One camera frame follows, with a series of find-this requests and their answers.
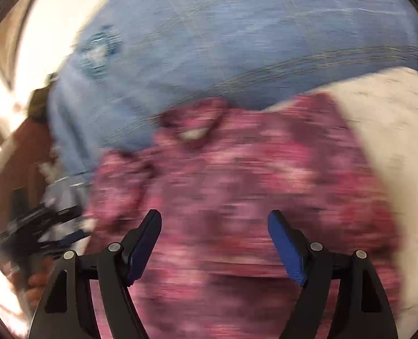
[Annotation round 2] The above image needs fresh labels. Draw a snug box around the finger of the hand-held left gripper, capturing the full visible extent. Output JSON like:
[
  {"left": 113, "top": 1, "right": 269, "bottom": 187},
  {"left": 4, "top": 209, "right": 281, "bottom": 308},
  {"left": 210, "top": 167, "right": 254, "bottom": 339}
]
[
  {"left": 36, "top": 229, "right": 93, "bottom": 255},
  {"left": 2, "top": 203, "right": 83, "bottom": 237}
]

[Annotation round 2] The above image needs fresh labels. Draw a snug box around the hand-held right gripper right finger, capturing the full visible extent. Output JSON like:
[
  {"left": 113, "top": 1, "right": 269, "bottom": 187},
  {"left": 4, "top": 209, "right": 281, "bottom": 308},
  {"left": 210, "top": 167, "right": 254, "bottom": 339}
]
[{"left": 267, "top": 210, "right": 399, "bottom": 339}]

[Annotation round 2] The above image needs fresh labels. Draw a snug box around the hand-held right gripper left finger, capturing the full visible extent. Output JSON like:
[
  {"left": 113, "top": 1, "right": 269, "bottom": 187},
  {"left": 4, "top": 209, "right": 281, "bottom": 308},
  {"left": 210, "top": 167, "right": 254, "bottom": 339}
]
[{"left": 28, "top": 209, "right": 162, "bottom": 339}]

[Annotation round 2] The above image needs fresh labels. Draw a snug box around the purple floral garment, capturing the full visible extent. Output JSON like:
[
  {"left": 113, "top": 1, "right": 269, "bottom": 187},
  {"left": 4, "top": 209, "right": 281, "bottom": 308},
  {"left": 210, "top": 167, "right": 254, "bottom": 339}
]
[{"left": 85, "top": 92, "right": 403, "bottom": 339}]

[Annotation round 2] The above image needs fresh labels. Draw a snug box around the person's left hand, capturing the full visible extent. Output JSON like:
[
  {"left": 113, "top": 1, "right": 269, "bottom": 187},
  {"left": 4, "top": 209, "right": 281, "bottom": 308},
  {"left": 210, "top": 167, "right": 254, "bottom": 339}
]
[{"left": 27, "top": 258, "right": 54, "bottom": 302}]

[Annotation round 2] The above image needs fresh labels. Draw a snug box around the brown wooden headboard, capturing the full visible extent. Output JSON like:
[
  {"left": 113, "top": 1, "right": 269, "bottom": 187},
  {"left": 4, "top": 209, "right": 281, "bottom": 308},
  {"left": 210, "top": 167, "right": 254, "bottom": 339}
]
[{"left": 0, "top": 113, "right": 63, "bottom": 255}]

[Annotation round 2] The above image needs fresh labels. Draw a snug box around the olive green cloth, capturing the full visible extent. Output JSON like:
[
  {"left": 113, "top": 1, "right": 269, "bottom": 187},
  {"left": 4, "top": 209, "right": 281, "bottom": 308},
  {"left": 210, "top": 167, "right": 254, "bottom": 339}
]
[{"left": 29, "top": 74, "right": 59, "bottom": 121}]

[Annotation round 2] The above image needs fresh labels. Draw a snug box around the white leaf-print quilt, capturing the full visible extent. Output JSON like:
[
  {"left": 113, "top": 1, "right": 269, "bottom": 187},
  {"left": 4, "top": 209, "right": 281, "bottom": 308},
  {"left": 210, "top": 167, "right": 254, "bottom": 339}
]
[{"left": 311, "top": 67, "right": 418, "bottom": 325}]

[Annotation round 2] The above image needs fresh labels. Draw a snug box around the blue plaid pillow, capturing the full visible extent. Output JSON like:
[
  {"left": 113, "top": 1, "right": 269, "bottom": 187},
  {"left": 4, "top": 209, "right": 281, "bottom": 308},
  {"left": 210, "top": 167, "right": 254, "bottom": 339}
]
[{"left": 47, "top": 0, "right": 418, "bottom": 184}]

